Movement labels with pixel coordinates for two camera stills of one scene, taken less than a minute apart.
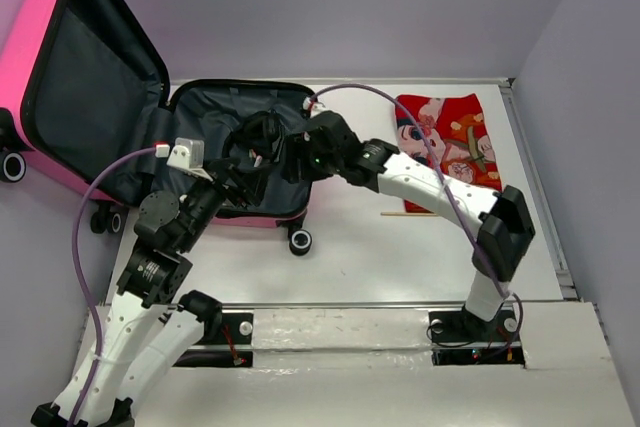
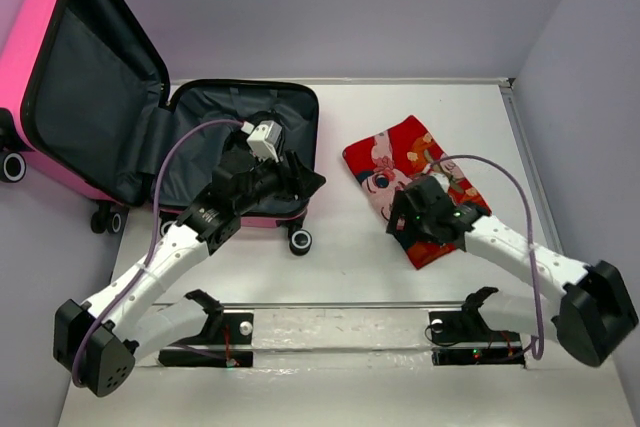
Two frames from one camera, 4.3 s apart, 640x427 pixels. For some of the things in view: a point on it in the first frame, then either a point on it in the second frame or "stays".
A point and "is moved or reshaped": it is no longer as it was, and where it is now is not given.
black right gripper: x=300 y=144 → x=402 y=204
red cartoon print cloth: x=459 y=135 is moved or reshaped
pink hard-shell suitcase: x=80 y=80 stays
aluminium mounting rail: x=342 y=305 stays
